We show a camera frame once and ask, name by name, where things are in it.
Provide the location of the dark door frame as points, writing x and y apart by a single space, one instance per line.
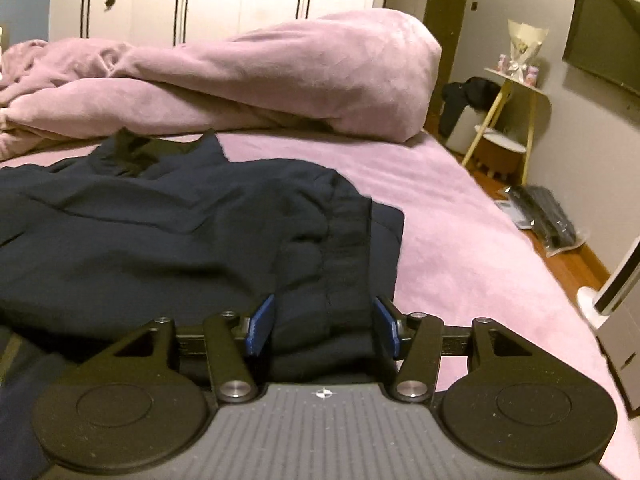
445 0

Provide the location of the pink duvet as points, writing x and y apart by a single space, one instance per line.
280 75

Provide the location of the wall-mounted television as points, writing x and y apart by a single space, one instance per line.
602 40

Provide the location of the dark navy garment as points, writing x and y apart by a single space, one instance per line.
175 240

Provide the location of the side table with yellow legs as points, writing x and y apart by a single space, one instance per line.
520 82

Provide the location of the plastic bag with dark contents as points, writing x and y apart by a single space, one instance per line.
547 217

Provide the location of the dark clothing pile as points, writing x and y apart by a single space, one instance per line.
472 92

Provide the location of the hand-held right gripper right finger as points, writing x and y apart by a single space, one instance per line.
386 329

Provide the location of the round stool with wooden base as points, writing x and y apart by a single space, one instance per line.
502 147

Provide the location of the wrapped flower bouquet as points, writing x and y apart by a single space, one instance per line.
524 42

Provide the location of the white appliance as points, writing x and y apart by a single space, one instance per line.
617 285

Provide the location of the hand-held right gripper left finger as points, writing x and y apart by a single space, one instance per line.
262 326

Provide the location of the white cube stool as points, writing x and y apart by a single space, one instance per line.
462 132

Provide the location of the pink bed sheet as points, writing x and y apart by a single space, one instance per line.
475 260

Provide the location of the small pink jar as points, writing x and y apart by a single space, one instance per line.
502 63
533 75

